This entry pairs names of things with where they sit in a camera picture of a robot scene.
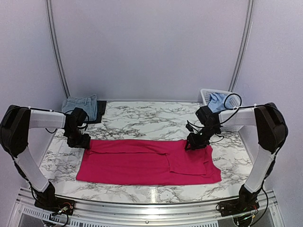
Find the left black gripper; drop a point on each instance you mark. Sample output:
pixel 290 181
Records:
pixel 85 144

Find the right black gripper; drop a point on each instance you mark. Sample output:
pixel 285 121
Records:
pixel 195 144

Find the magenta t-shirt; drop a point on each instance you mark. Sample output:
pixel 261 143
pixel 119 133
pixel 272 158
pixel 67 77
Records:
pixel 147 162

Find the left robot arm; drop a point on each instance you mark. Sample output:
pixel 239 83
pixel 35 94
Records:
pixel 14 133

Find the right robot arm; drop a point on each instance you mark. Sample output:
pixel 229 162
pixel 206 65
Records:
pixel 272 132

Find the folded light blue jeans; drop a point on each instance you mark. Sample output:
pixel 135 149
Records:
pixel 88 104

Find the light blue shirt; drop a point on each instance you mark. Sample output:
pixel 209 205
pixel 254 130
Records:
pixel 216 102

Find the folded black garment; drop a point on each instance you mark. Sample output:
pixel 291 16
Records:
pixel 101 108

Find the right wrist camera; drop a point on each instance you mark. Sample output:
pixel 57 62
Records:
pixel 190 127

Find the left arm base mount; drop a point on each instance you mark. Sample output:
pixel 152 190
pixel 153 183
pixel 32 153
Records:
pixel 59 205

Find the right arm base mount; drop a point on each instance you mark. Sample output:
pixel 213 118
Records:
pixel 234 207

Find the left wall aluminium profile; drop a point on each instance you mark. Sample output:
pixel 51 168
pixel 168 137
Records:
pixel 55 46

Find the wall aluminium profile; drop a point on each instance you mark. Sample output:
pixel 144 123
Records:
pixel 243 45
pixel 55 46

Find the right wall aluminium profile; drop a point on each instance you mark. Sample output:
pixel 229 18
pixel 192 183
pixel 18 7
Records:
pixel 243 45

